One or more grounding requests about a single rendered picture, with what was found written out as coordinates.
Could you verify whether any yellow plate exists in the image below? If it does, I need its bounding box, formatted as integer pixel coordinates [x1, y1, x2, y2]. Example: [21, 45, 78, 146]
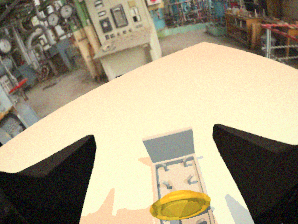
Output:
[149, 189, 210, 221]

